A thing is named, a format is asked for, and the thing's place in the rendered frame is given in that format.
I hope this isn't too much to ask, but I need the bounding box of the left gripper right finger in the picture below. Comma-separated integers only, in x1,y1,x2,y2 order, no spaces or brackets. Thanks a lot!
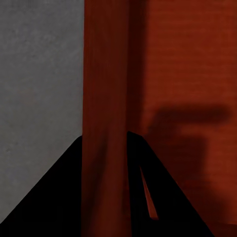
126,131,215,237

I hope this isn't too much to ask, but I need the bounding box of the storage box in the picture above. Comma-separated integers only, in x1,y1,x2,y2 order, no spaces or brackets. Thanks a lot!
80,0,237,237

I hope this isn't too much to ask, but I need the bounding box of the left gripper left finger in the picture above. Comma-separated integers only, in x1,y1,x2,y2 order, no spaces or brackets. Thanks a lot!
0,136,82,237

